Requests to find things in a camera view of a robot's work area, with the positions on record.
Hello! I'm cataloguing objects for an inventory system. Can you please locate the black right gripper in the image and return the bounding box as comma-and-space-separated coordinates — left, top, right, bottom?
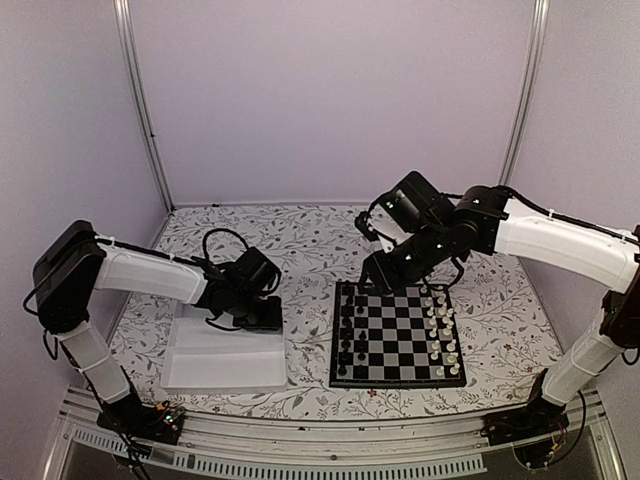
358, 223, 452, 297

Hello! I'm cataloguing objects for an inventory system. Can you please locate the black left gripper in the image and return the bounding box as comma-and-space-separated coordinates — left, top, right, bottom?
230, 290, 283, 332

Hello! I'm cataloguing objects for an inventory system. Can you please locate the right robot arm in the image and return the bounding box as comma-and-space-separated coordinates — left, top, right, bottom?
355, 179, 639, 436

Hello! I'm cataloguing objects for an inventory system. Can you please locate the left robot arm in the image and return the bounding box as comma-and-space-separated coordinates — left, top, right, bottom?
23, 219, 282, 434

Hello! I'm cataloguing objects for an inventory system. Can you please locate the black and silver chessboard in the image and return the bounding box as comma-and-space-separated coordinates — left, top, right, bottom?
329, 281, 467, 389

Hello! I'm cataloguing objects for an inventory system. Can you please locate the white plastic tray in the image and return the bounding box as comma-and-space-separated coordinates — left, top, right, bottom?
160, 303, 287, 395

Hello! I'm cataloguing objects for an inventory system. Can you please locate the floral patterned table mat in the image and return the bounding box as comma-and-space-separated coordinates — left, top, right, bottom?
99, 203, 566, 420

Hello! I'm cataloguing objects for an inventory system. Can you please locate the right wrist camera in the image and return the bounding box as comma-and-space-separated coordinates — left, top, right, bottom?
354, 211, 397, 253

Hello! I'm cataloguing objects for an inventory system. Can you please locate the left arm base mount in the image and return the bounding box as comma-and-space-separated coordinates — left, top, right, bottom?
97, 398, 185, 445

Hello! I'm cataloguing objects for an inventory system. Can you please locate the aluminium front rail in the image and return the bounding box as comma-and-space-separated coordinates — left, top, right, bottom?
43, 388, 627, 479

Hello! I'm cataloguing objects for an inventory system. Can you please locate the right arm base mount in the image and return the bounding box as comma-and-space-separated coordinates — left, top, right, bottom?
480, 406, 569, 469

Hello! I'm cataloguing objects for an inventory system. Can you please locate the aluminium frame post right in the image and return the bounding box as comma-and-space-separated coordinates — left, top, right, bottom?
498, 0, 551, 185

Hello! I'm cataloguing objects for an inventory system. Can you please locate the aluminium frame post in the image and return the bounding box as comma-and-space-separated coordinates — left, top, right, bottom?
113, 0, 175, 213
498, 0, 551, 185

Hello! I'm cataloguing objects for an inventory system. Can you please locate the aluminium frame post left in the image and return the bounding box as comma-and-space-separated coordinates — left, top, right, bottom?
113, 0, 175, 213

